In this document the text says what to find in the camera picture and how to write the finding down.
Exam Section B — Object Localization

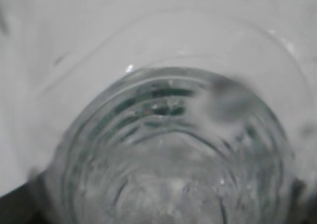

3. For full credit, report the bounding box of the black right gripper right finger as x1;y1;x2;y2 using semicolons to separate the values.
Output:
289;179;317;224

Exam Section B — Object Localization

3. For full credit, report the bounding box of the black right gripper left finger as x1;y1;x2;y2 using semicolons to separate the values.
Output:
0;170;47;224

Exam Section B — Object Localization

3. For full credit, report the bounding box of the clear plastic water bottle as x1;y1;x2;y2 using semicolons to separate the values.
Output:
14;0;317;224

